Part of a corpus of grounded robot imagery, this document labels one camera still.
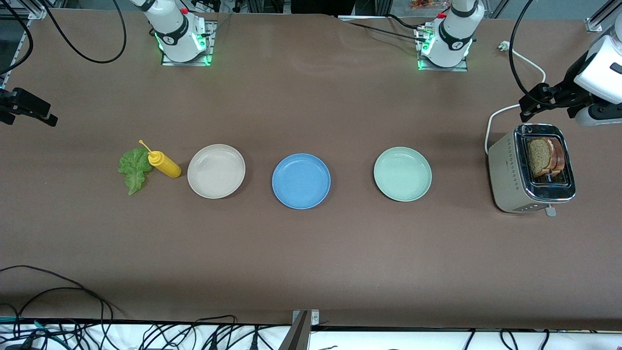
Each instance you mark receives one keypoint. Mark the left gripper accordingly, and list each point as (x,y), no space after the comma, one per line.
(565,94)

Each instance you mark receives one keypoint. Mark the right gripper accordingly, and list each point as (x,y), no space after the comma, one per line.
(14,103)

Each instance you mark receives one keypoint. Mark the brown bread slice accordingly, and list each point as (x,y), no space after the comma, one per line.
(538,156)
(560,155)

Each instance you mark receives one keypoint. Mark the green lettuce leaf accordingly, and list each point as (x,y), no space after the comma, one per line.
(133,167)

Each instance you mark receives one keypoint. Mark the yellow mustard squeeze bottle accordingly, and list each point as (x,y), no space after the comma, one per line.
(167,167)

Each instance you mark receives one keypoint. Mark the blue round plate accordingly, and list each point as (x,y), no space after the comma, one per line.
(301,181)

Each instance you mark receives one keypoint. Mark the pale green round plate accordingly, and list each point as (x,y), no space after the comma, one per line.
(402,174)

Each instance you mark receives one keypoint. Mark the beige round plate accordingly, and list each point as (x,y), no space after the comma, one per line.
(216,171)

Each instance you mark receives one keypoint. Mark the silver two-slot toaster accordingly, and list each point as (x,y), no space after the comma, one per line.
(505,180)

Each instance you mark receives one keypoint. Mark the orange snack packet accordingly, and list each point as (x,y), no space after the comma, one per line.
(427,4)

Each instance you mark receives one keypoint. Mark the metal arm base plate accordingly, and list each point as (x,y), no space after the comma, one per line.
(461,69)
(210,59)

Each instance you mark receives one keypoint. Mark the aluminium frame corner profile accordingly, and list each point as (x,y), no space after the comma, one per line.
(597,22)
(34,12)

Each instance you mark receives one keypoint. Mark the aluminium profile bracket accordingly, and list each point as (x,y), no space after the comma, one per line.
(299,335)

